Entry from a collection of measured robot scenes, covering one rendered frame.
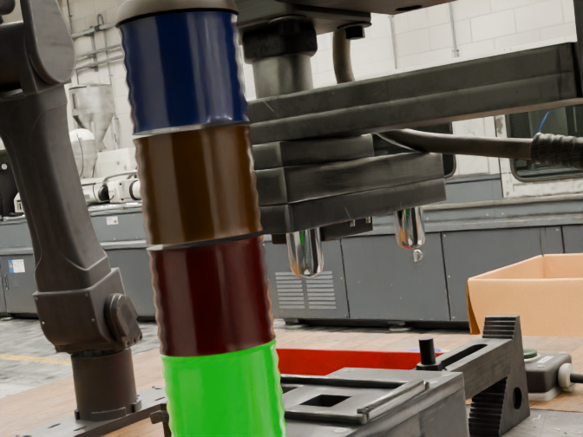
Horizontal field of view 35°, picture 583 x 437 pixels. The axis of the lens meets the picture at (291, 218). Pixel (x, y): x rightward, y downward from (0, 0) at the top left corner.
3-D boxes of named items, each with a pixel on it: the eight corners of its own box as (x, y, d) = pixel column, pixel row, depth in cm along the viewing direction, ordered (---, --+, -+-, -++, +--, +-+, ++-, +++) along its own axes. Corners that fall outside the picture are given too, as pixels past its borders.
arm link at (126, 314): (114, 296, 91) (141, 286, 96) (38, 301, 94) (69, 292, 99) (121, 358, 91) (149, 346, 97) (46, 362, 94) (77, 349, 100)
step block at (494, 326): (499, 413, 83) (488, 315, 82) (530, 415, 81) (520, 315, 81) (467, 434, 78) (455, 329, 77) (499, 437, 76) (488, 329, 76)
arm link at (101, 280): (105, 352, 91) (17, 21, 83) (48, 355, 94) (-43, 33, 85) (134, 326, 97) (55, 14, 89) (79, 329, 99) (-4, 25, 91)
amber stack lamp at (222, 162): (201, 231, 32) (189, 137, 32) (286, 225, 30) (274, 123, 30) (120, 247, 29) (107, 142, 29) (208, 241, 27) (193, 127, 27)
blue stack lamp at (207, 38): (188, 133, 32) (177, 36, 32) (273, 119, 30) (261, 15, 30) (106, 137, 29) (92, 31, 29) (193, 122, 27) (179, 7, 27)
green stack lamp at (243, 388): (225, 427, 33) (214, 335, 33) (311, 436, 31) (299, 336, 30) (148, 461, 30) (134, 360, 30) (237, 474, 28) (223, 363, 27)
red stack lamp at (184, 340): (213, 330, 33) (201, 237, 32) (299, 331, 30) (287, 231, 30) (134, 355, 30) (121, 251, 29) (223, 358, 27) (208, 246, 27)
